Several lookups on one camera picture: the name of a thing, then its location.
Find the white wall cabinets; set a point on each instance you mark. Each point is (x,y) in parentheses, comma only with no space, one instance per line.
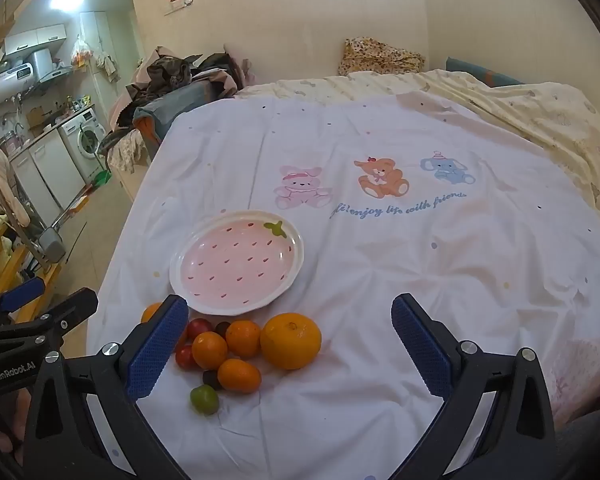
(32,37)

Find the green cherry tomato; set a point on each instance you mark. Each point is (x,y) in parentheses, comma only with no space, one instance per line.
(204,399)

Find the red wall hook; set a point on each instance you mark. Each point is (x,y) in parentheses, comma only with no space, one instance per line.
(180,0)

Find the white cartoon printed bedsheet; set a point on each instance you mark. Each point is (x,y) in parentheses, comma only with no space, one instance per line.
(380,260)

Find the yellow wooden rack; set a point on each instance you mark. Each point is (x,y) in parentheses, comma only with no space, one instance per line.
(0,260)

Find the white base cabinet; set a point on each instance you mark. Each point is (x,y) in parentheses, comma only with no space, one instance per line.
(45,172)

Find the white washing machine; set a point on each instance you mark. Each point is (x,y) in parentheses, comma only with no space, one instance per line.
(83,137)

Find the green dustpan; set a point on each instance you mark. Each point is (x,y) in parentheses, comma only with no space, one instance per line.
(102,177)

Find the red cherry tomato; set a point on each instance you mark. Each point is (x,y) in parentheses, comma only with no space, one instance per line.
(199,328)
(184,358)

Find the pale yellow quilt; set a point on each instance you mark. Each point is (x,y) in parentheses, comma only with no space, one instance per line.
(530,105)

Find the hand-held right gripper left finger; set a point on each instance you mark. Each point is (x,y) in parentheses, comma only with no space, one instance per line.
(157,347)

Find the pink blanket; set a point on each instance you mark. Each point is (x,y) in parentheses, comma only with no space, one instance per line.
(585,375)

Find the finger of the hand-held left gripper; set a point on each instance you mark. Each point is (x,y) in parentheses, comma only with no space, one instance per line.
(72,306)
(22,293)

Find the pink strawberry pattern plate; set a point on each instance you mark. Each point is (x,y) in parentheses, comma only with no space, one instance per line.
(237,262)

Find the white water heater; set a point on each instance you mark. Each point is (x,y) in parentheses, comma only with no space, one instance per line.
(11,80)

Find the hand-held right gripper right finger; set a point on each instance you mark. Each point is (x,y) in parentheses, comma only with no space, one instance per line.
(421,347)

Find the floral cushion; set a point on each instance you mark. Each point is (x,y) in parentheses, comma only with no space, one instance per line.
(380,57)

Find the pile of clothes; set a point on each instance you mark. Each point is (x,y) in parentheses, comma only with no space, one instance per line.
(180,72)

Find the teal pillow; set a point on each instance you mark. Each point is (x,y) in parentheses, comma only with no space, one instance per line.
(485,76)

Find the hanging plastic bag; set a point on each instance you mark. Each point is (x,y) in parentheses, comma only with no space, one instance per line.
(81,52)

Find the small mandarin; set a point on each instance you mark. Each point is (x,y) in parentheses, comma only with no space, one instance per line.
(239,375)
(243,338)
(151,312)
(209,350)

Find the large orange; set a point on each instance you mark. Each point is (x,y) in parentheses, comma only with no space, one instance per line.
(290,341)

